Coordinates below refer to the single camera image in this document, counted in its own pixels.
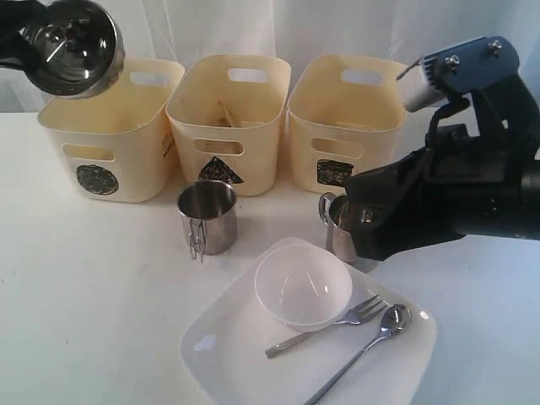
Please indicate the steel mug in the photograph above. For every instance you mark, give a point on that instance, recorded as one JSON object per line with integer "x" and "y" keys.
{"x": 207, "y": 210}
{"x": 338, "y": 239}

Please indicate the white plastic bowl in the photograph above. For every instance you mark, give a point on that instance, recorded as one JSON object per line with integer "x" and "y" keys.
{"x": 303, "y": 287}

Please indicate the cream bin with circle mark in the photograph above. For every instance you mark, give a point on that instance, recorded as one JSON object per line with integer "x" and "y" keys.
{"x": 118, "y": 146}

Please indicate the steel fork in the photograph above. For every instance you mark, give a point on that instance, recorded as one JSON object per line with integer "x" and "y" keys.
{"x": 358, "y": 315}

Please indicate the steel spoon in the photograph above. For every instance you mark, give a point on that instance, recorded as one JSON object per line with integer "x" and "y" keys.
{"x": 394, "y": 321}

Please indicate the cream bin with triangle mark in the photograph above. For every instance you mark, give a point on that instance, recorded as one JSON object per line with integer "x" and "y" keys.
{"x": 255, "y": 89}

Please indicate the stainless steel bowl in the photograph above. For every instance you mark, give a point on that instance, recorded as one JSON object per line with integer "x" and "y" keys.
{"x": 80, "y": 50}

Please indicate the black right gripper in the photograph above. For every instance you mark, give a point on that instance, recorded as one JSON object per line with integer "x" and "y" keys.
{"x": 483, "y": 178}

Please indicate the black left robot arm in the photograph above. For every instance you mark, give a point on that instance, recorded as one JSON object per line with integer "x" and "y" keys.
{"x": 16, "y": 52}

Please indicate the cream bin with square mark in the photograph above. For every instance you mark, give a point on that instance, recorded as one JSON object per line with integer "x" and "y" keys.
{"x": 345, "y": 118}

